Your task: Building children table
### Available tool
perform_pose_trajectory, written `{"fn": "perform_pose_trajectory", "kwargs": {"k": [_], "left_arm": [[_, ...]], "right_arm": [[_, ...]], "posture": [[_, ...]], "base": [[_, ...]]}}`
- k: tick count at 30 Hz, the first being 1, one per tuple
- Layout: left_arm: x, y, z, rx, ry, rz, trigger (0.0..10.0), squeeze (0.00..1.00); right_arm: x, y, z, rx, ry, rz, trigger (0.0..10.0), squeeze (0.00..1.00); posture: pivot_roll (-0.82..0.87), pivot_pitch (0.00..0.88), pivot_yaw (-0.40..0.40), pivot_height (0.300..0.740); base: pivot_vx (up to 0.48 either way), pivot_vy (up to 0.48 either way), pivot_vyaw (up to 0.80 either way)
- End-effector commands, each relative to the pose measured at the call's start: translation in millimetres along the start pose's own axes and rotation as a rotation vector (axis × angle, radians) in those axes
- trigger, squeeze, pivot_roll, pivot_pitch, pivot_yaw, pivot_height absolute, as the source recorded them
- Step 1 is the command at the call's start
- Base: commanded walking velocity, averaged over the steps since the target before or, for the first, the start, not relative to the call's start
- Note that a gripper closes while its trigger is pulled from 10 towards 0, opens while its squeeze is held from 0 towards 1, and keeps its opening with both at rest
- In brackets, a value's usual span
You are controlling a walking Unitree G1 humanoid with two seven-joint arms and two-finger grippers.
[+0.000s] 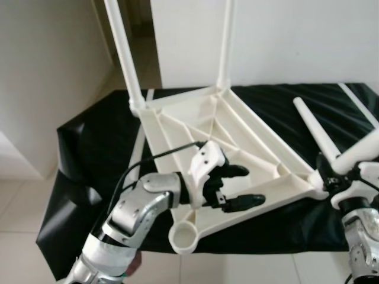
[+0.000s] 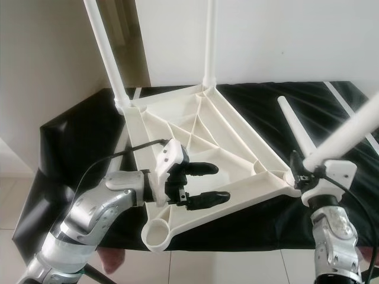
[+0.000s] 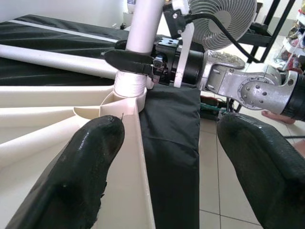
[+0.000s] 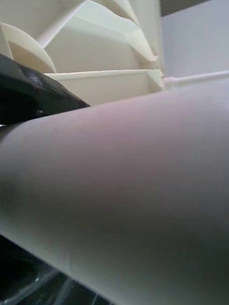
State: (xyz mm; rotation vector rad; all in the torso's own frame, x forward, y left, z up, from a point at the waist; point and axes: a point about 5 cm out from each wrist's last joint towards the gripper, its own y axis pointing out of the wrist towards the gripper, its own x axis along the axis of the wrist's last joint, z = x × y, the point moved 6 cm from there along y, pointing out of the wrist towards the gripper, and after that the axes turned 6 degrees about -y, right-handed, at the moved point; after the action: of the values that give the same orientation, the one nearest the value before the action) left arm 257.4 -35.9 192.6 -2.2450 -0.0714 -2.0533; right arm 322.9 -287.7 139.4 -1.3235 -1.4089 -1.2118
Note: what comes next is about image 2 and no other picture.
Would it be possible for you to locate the beige door frame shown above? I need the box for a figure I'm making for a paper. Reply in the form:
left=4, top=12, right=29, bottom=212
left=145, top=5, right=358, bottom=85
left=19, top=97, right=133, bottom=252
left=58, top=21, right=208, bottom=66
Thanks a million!
left=86, top=0, right=122, bottom=60

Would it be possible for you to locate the pink cloth piece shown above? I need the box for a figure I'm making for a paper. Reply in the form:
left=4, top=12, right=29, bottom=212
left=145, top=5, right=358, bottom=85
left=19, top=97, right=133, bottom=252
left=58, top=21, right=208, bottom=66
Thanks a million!
left=99, top=248, right=125, bottom=274
left=360, top=246, right=379, bottom=267

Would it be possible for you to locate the white plastic table top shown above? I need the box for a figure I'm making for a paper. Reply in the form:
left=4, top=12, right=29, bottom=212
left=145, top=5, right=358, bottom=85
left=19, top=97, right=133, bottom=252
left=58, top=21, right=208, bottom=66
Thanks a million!
left=115, top=85, right=303, bottom=254

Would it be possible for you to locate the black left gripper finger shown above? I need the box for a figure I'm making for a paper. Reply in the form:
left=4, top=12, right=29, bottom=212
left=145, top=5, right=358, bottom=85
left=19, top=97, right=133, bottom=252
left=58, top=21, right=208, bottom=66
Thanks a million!
left=187, top=191, right=232, bottom=212
left=187, top=162, right=220, bottom=176

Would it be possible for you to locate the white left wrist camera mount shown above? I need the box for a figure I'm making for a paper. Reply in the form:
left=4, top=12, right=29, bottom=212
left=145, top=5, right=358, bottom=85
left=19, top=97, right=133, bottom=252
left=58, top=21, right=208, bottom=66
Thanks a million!
left=154, top=139, right=191, bottom=206

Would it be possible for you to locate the black tablecloth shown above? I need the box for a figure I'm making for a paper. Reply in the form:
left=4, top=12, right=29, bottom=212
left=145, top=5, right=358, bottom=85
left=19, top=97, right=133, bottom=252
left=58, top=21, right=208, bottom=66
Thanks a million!
left=13, top=81, right=379, bottom=264

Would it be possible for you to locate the black metal stand leg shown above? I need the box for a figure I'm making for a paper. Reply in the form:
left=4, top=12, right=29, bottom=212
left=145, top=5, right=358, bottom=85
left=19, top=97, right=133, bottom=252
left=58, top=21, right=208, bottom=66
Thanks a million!
left=82, top=265, right=104, bottom=284

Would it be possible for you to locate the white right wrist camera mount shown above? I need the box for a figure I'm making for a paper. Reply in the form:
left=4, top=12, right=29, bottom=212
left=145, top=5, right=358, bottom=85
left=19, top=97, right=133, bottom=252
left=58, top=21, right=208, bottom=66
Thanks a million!
left=301, top=159, right=358, bottom=206

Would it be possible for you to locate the white plastic table leg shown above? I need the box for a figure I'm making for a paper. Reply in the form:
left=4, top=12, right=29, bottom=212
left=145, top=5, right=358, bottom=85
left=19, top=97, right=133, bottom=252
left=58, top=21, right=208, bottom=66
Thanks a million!
left=83, top=0, right=134, bottom=116
left=277, top=96, right=317, bottom=157
left=201, top=0, right=219, bottom=89
left=303, top=92, right=379, bottom=169

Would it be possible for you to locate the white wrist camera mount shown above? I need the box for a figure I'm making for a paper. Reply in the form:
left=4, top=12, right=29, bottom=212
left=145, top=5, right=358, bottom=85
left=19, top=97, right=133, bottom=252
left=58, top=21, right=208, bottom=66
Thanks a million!
left=154, top=139, right=191, bottom=206
left=301, top=159, right=358, bottom=206

